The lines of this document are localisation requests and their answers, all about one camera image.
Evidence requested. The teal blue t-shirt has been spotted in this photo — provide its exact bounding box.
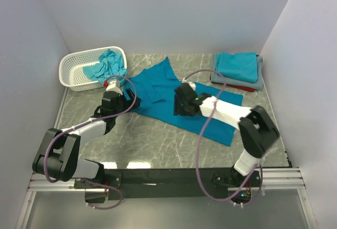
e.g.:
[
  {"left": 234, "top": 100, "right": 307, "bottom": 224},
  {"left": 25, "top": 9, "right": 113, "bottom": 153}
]
[{"left": 129, "top": 57, "right": 243, "bottom": 146}]

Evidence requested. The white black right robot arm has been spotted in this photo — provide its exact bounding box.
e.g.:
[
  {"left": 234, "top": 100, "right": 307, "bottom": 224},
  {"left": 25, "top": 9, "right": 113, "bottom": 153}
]
[{"left": 173, "top": 82, "right": 280, "bottom": 186}]

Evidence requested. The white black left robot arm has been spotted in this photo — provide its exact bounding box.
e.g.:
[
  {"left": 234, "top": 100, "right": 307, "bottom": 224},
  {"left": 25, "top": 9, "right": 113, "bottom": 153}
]
[{"left": 32, "top": 88, "right": 141, "bottom": 188}]

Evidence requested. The light turquoise crumpled t-shirt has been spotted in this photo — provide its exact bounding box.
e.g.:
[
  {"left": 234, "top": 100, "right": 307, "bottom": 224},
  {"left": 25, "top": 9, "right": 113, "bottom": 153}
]
[{"left": 83, "top": 50, "right": 127, "bottom": 84}]

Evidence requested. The white perforated plastic basket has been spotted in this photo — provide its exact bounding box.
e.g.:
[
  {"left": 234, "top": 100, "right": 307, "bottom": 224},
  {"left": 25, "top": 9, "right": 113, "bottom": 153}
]
[{"left": 59, "top": 46, "right": 127, "bottom": 92}]

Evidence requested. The folded red t-shirt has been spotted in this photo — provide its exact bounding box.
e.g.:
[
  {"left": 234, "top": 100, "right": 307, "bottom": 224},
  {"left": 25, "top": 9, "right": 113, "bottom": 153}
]
[{"left": 210, "top": 74, "right": 255, "bottom": 92}]

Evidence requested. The folded teal t-shirt top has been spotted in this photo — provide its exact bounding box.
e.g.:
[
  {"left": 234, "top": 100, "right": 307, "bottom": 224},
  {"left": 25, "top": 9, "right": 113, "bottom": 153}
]
[{"left": 215, "top": 52, "right": 258, "bottom": 83}]

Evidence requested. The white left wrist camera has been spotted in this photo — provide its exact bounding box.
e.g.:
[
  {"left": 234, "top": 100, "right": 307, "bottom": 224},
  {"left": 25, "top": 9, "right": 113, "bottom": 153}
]
[{"left": 105, "top": 79, "right": 122, "bottom": 94}]

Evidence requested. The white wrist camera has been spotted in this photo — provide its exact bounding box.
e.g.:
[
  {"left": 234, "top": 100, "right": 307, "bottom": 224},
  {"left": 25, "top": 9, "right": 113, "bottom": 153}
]
[
  {"left": 105, "top": 79, "right": 122, "bottom": 94},
  {"left": 182, "top": 80, "right": 196, "bottom": 91}
]

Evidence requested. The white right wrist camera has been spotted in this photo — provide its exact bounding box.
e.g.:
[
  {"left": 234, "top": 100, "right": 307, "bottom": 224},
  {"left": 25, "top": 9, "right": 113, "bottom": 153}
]
[{"left": 182, "top": 80, "right": 196, "bottom": 91}]

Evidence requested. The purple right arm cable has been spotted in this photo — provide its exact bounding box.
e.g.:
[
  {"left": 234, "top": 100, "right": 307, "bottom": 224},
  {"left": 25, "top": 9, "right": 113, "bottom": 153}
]
[{"left": 181, "top": 69, "right": 264, "bottom": 206}]

